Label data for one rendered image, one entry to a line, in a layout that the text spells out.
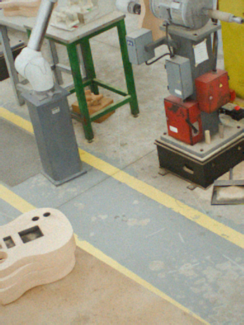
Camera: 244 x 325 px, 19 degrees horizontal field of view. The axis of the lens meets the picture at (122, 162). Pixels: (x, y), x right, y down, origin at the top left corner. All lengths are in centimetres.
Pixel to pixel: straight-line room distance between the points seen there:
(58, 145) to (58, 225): 215
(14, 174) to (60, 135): 63
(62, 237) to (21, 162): 278
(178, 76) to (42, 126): 108
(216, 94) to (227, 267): 121
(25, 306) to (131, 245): 174
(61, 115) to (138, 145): 81
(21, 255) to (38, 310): 25
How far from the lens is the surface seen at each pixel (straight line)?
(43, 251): 324
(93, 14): 590
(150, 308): 313
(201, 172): 524
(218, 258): 470
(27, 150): 617
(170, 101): 518
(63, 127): 544
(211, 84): 502
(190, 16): 486
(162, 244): 486
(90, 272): 335
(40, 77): 528
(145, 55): 507
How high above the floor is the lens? 305
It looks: 32 degrees down
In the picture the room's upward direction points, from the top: 10 degrees counter-clockwise
